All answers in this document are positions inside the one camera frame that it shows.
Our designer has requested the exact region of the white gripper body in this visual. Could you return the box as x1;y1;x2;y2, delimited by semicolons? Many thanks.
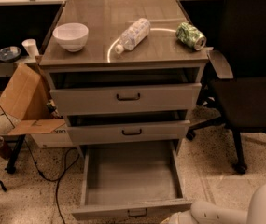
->
163;211;198;224

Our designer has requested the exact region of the grey drawer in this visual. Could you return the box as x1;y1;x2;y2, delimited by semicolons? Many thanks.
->
72;140;191;221
68;120;190;145
50;83;201;115

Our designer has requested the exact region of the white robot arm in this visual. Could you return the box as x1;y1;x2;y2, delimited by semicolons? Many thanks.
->
161;184;266;224

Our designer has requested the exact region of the grey drawer cabinet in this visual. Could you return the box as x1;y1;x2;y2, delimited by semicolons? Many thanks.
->
38;0;209;161

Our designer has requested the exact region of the black office chair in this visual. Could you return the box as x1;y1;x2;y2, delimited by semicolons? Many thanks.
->
186;0;266;174

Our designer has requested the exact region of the green soda can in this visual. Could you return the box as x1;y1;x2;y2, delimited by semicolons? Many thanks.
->
175;22;207;51

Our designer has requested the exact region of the black stand leg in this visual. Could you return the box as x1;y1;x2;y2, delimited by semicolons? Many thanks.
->
6;135;25;174

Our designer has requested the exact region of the clear plastic water bottle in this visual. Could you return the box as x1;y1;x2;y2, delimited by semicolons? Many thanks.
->
115;18;150;54

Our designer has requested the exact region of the brown cardboard box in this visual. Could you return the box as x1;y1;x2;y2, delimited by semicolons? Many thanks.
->
0;63;73;148

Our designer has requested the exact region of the white ceramic bowl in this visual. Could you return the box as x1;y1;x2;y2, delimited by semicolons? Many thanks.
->
52;23;89;52

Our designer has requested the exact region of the white paper cup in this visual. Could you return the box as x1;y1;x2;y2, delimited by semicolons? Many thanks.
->
22;39;39;58

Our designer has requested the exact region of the dark blue bowl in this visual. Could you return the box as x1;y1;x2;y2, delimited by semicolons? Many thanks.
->
0;46;21;63

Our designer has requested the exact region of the low side shelf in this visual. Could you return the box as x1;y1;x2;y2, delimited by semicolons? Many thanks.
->
0;56;41;77

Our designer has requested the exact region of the black floor cable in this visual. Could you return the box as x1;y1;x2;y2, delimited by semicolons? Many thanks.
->
0;91;81;224

